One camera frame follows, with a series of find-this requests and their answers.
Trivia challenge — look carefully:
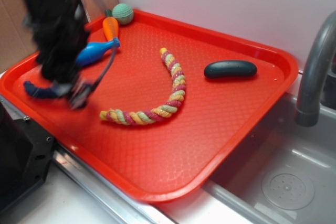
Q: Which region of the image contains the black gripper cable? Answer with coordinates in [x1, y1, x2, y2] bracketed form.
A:
[89, 40, 118, 92]

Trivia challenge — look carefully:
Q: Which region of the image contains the grey faucet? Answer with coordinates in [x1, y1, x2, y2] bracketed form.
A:
[295, 12, 335, 127]

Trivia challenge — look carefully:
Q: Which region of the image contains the dark blue rope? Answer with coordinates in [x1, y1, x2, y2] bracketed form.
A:
[23, 80, 59, 100]

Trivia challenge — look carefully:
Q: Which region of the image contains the blue plastic toy bottle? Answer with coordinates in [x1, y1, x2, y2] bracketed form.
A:
[75, 38, 120, 67]

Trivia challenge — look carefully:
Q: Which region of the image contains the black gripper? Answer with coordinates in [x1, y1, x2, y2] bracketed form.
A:
[36, 28, 92, 109]

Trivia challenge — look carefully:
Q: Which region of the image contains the dark green toy cucumber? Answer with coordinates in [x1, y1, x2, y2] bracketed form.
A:
[204, 60, 258, 79]

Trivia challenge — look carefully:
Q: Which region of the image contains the brown cardboard panel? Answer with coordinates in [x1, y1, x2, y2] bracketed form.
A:
[1, 0, 119, 73]

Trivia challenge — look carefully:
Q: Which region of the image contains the red plastic tray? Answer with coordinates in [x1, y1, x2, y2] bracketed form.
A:
[1, 10, 298, 203]

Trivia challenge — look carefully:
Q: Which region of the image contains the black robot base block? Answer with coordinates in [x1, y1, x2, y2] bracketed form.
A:
[1, 104, 55, 214]

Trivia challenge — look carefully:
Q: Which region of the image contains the orange toy carrot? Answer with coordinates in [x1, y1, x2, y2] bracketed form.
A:
[102, 9, 119, 41]

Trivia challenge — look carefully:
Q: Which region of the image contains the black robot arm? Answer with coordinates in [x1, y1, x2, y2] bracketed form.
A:
[24, 0, 91, 109]

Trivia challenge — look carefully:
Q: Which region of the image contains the grey sink basin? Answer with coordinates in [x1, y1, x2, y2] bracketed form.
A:
[204, 95, 335, 223]

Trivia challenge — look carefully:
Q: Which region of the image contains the multicolour twisted rope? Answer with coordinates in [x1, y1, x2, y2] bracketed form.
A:
[99, 47, 187, 127]

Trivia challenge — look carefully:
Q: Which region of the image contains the green ball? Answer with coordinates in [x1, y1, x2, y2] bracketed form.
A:
[112, 3, 134, 25]

